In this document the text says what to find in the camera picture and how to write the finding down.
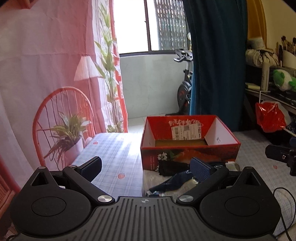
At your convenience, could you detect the dark cluttered shelf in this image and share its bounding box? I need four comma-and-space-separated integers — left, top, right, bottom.
245, 67, 296, 140

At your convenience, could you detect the dark blue packaged item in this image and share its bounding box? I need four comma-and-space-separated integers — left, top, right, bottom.
146, 170, 198, 196

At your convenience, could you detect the red strawberry cardboard box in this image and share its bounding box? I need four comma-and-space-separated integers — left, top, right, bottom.
140, 115, 241, 171

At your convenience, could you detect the plaid tablecloth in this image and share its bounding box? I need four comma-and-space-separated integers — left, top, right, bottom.
74, 131, 295, 236

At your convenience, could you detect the beige bundled bag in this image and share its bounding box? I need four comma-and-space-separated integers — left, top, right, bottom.
245, 37, 279, 67

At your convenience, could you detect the black exercise bike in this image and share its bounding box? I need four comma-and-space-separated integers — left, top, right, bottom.
166, 49, 193, 116

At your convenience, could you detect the red plastic bag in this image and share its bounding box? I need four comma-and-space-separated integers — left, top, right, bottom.
255, 101, 287, 133

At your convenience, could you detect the black grey glove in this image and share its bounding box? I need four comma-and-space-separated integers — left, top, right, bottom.
158, 160, 190, 176

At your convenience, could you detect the white cloth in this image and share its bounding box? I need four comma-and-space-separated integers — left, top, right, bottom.
142, 170, 198, 200

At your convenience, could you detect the green white plush toy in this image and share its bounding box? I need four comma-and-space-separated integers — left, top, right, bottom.
273, 69, 296, 92

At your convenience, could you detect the white brush holder cup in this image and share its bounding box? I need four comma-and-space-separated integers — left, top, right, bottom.
283, 50, 296, 69

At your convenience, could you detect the pink printed backdrop curtain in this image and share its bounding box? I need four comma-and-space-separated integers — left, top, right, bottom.
1, 1, 116, 187

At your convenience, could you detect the dark teal curtain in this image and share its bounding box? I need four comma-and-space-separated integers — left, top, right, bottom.
184, 0, 248, 131

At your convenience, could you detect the white spray bottle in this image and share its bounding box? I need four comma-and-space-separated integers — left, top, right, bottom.
260, 62, 270, 91

